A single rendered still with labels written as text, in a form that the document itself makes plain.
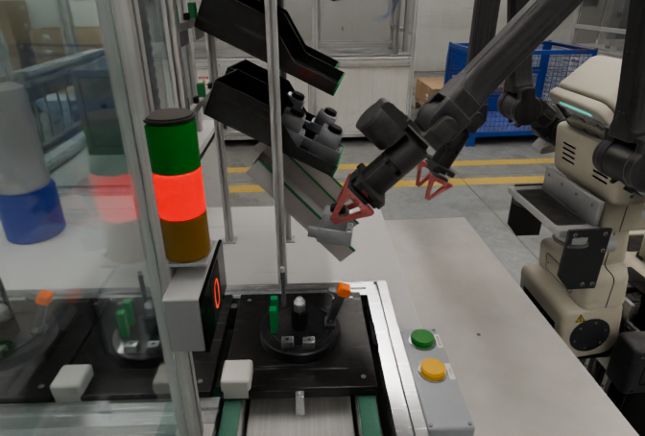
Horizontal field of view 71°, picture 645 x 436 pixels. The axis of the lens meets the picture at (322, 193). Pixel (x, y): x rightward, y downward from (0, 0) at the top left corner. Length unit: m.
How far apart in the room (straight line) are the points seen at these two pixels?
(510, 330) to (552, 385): 0.15
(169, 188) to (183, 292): 0.11
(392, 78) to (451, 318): 3.97
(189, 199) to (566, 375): 0.79
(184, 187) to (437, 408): 0.50
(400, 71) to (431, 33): 4.80
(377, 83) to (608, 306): 3.83
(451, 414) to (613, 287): 0.68
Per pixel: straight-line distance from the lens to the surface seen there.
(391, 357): 0.82
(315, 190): 1.06
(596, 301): 1.32
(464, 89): 0.77
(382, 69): 4.83
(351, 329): 0.85
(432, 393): 0.78
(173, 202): 0.48
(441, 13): 9.66
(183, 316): 0.50
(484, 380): 0.96
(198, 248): 0.50
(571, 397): 1.00
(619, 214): 1.25
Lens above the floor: 1.53
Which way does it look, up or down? 24 degrees down
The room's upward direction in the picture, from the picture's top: straight up
